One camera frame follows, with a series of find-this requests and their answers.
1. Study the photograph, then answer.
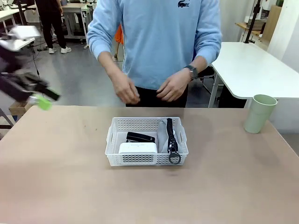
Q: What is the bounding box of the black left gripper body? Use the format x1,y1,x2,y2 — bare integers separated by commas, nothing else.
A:
0,71,45,103

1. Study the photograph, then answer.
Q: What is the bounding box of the black stapler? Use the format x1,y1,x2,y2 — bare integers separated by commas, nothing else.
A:
126,131,157,143

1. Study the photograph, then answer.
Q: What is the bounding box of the white box device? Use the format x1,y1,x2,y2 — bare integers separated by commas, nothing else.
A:
118,142,159,155

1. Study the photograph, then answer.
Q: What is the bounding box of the grey Campus pencil case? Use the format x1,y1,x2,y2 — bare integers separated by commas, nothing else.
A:
157,118,182,165

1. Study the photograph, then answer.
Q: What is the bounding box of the person's right forearm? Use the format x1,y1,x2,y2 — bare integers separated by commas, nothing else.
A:
97,49,122,79

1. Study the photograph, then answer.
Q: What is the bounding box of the person's left forearm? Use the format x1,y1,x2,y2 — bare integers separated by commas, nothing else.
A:
186,55,209,73

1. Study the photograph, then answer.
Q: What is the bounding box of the white perforated plastic basket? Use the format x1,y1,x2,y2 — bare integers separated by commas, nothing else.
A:
105,117,189,167

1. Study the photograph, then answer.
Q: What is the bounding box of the person's right hand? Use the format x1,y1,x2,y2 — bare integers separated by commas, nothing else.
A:
111,71,141,105

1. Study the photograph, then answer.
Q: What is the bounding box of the person's left hand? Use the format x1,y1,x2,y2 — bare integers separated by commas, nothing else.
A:
156,69,190,103

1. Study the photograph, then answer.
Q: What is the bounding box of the low brown cardboard box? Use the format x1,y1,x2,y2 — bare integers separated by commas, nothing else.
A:
8,100,36,122

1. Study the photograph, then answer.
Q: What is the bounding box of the small white table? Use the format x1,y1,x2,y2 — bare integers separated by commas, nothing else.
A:
0,36,36,52

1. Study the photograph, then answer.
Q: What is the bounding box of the background person in black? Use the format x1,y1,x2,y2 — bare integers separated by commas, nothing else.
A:
34,0,72,55

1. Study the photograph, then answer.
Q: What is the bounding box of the white background desk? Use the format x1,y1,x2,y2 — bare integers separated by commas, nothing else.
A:
61,2,94,47

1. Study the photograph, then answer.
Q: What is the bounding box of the background person in orange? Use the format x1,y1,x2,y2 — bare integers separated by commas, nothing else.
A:
113,22,124,62

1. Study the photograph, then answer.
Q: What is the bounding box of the person in light blue sweater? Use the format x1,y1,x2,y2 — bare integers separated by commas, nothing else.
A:
86,0,222,108

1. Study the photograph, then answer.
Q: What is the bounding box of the dark wrist watch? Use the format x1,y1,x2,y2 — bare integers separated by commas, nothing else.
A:
183,64,199,82

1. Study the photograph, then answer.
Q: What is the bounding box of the black chair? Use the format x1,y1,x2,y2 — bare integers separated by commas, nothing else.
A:
198,66,225,94

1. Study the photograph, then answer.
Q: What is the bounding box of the large white table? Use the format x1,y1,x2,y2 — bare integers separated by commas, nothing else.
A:
207,42,299,108

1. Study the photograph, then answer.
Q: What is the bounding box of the light green plastic cup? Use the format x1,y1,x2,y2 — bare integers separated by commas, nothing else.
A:
243,94,278,134

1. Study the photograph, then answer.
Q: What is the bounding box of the black tripod stand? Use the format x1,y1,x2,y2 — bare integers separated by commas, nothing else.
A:
242,0,263,45

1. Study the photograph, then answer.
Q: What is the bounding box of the tall cardboard box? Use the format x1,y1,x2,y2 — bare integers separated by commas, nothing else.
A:
263,5,284,43

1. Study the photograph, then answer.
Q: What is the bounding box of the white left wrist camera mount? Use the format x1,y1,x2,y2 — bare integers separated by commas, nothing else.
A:
9,25,42,40

